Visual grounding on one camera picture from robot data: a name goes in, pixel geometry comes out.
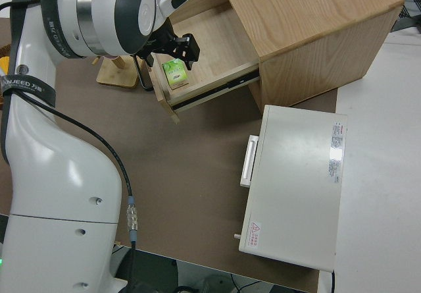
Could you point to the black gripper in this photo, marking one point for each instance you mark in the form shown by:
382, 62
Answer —
162, 41

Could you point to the light wooden drawer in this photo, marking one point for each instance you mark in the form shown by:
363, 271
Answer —
213, 42

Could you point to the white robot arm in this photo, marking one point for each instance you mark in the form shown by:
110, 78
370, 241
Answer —
49, 181

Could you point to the small green box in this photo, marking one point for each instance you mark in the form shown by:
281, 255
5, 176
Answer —
174, 70

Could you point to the wooden mug rack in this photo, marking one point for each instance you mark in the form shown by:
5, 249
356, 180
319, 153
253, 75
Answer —
115, 75

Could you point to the pink mug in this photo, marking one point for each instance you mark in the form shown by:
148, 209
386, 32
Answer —
110, 56

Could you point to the brown table mat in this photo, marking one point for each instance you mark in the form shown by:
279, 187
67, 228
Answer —
197, 161

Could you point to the light wooden cabinet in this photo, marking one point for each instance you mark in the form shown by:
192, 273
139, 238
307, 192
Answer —
312, 16

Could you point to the yellow corn cob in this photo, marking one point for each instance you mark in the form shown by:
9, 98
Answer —
2, 64

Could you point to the white toaster oven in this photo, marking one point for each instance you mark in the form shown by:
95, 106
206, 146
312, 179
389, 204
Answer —
296, 191

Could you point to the grey round floor stand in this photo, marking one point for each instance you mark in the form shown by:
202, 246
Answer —
213, 283

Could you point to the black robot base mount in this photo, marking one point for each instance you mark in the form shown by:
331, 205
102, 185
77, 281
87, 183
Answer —
151, 273

